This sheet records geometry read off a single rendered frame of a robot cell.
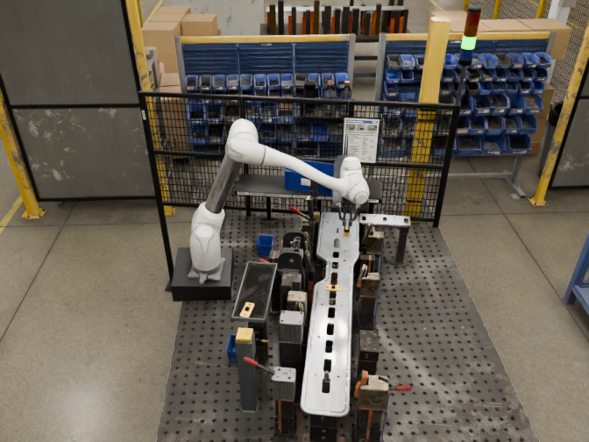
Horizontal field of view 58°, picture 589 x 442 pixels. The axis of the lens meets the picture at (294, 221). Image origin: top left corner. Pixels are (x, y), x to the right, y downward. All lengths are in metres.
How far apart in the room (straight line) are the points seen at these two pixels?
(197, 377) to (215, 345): 0.21
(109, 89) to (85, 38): 0.42
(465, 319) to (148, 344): 2.07
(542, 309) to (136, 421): 2.88
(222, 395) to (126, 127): 2.78
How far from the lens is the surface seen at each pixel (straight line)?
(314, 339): 2.36
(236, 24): 9.27
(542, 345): 4.06
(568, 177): 5.57
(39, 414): 3.68
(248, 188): 3.30
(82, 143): 4.90
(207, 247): 2.85
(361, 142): 3.29
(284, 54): 4.69
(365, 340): 2.34
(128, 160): 4.89
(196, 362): 2.71
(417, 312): 2.98
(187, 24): 7.12
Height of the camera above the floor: 2.72
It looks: 34 degrees down
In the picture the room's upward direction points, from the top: straight up
